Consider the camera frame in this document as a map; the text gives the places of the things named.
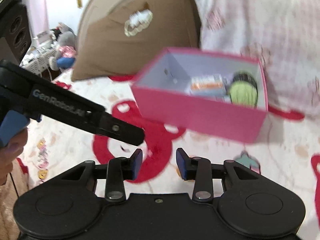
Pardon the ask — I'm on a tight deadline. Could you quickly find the clear orange-labelled plastic case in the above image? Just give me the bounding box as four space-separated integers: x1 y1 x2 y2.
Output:
190 74 226 96

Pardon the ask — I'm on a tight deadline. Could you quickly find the green yarn ball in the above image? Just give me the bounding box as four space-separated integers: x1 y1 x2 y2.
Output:
228 72 258 108

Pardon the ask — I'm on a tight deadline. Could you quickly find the person's left hand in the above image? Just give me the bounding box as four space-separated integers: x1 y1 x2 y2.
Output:
0 128 28 185

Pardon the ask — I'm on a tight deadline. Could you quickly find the white cluttered side table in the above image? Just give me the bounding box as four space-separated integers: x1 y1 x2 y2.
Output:
20 30 57 76

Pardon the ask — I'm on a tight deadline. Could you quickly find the grey plush toy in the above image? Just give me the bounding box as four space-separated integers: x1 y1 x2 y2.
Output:
49 22 77 71

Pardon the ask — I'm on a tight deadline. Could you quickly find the pink cardboard box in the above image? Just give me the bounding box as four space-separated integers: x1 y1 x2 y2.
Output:
131 47 268 144

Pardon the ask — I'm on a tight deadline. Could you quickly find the brown pillow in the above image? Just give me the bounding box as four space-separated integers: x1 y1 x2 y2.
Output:
71 0 201 81

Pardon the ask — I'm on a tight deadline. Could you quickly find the red bear print blanket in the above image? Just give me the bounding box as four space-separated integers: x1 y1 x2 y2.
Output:
20 71 319 239

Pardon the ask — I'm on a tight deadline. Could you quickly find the pink checked pillow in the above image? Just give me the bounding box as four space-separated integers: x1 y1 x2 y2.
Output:
195 0 319 117

